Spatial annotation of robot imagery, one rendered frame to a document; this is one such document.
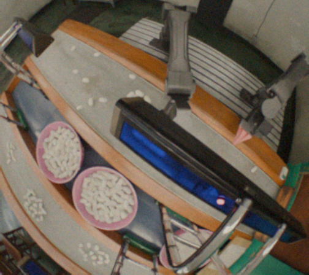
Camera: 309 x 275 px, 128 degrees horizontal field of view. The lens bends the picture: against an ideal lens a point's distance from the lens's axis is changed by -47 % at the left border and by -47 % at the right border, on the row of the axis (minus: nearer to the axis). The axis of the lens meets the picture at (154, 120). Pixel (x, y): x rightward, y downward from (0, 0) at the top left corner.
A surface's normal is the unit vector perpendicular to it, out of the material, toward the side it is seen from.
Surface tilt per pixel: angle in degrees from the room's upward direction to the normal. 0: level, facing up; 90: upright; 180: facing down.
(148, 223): 0
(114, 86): 0
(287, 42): 90
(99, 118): 0
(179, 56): 34
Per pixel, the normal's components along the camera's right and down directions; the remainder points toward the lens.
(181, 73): 0.01, 0.33
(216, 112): 0.02, -0.25
